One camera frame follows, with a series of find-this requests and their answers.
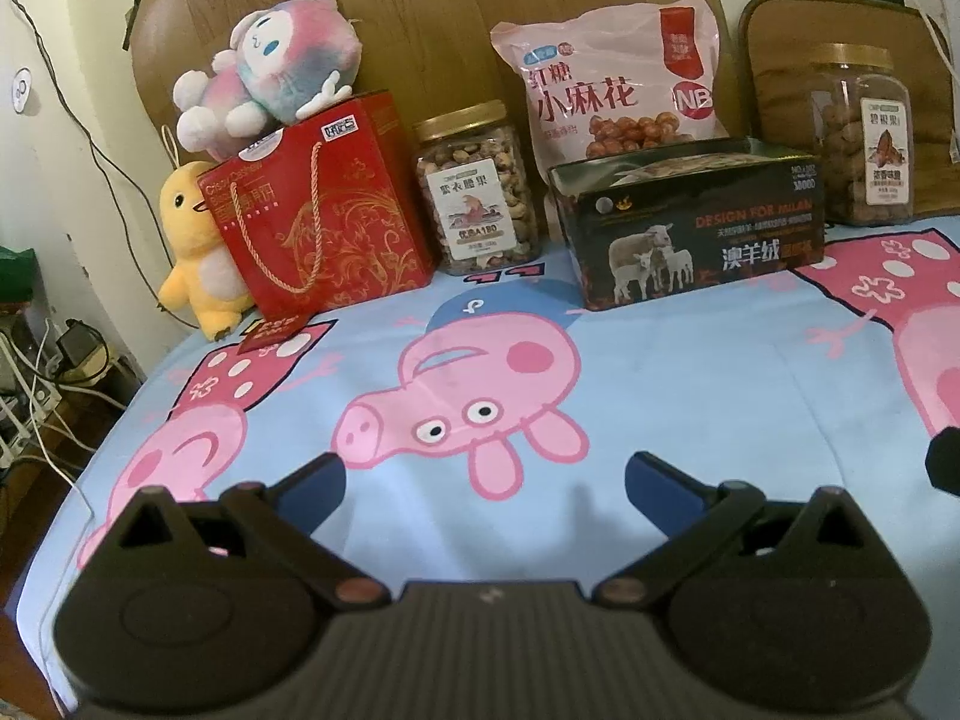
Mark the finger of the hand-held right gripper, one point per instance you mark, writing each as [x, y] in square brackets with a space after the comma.
[946, 461]

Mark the pink grey plush toy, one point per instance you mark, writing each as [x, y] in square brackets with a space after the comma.
[277, 67]

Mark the brown wooden headboard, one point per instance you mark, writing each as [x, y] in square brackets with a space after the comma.
[450, 0]

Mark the black tape strip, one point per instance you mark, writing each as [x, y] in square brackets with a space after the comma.
[133, 15]

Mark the yellow duck plush toy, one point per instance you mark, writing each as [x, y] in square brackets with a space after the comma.
[199, 262]

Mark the red gift box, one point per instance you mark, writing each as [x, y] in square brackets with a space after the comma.
[330, 225]

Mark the printed cartoon bed sheet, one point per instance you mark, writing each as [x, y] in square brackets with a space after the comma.
[675, 390]

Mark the white power strip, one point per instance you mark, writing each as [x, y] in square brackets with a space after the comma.
[26, 382]

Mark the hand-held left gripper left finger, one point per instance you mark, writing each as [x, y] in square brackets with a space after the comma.
[311, 491]

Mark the pink snack bag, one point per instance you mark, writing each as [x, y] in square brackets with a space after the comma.
[607, 82]

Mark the black printed box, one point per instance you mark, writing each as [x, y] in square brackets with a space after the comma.
[690, 232]

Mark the brown seat cushion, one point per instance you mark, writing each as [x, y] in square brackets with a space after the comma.
[780, 37]

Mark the red paper tag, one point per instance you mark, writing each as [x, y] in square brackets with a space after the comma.
[274, 334]

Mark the black power adapter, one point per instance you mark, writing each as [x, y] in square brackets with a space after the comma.
[76, 341]

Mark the large clear nut jar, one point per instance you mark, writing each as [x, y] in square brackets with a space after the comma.
[855, 142]

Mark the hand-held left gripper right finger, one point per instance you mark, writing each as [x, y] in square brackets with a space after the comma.
[660, 487]

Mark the white wall hook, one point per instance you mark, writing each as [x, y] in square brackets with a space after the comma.
[21, 90]

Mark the small clear nut jar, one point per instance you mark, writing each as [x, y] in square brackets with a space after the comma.
[480, 195]

